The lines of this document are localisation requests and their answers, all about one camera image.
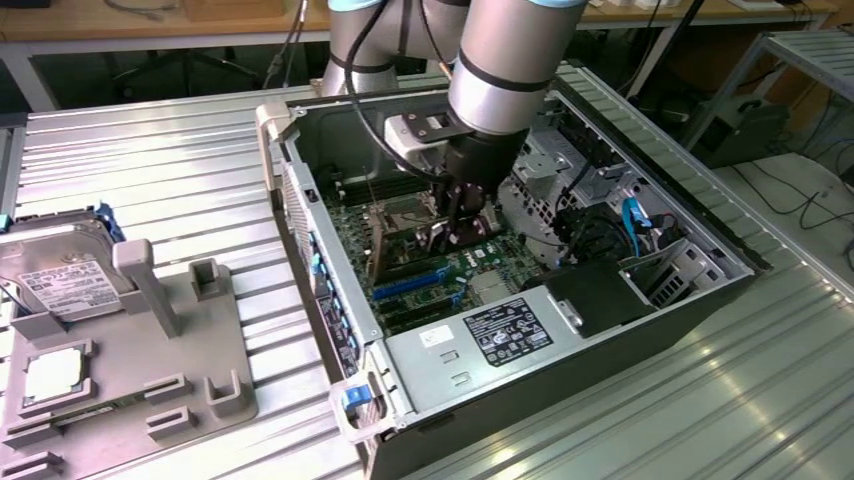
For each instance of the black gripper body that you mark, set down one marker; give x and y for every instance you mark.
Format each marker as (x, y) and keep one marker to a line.
(483, 160)

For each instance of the silver hard disk drive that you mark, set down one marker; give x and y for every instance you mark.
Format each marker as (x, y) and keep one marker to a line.
(60, 260)

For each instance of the black expansion slot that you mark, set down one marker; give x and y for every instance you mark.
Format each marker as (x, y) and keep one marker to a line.
(421, 310)

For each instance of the green motherboard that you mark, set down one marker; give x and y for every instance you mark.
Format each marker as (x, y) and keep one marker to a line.
(497, 265)

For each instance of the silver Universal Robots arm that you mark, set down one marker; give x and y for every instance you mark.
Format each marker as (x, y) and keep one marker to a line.
(507, 65)

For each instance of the silver power supply unit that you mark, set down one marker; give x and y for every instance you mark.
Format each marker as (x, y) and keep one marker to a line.
(434, 380)

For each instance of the silver CPU chip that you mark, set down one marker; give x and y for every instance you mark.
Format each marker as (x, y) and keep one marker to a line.
(56, 372)

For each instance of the green RAM stick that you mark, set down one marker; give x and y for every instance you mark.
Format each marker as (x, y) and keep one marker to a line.
(100, 407)

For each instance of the silver chipset heatsink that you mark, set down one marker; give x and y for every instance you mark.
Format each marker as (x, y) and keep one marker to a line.
(494, 287)

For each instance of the black chair base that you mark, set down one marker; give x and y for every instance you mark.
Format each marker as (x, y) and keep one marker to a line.
(194, 65)

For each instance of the thin metal locking lever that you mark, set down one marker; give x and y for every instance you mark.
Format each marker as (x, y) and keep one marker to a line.
(375, 197)

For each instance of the blue case latch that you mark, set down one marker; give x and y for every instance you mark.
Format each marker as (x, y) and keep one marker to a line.
(354, 395)

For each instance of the blue expansion slot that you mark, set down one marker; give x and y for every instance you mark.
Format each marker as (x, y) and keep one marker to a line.
(407, 286)

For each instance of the blue plastic disk bracket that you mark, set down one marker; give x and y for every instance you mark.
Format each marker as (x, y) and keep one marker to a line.
(110, 225)

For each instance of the wooden desk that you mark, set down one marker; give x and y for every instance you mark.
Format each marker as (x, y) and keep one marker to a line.
(201, 27)

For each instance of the grey parts rack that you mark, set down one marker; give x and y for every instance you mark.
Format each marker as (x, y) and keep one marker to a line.
(120, 360)

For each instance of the open black PC case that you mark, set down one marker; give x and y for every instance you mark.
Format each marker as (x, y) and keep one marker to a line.
(567, 415)

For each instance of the black box device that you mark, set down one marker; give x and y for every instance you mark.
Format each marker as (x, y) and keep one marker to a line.
(748, 130)

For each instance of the CPU socket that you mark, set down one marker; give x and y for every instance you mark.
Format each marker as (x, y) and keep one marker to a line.
(401, 207)

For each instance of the silver disk bay cage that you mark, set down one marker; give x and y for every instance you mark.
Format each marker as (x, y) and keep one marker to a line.
(554, 165)

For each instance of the silver slanted disk bay tray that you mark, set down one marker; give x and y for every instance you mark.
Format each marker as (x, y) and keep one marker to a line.
(668, 285)

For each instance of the grey metal shelf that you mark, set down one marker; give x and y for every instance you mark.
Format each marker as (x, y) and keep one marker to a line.
(814, 50)

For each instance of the graphics card with metal bracket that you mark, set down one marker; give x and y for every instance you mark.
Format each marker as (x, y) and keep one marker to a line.
(414, 242)

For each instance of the black RAM slot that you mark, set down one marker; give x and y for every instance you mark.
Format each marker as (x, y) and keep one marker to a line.
(374, 182)
(381, 194)

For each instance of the black plastic shroud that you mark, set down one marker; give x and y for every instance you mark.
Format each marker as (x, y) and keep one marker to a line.
(601, 300)

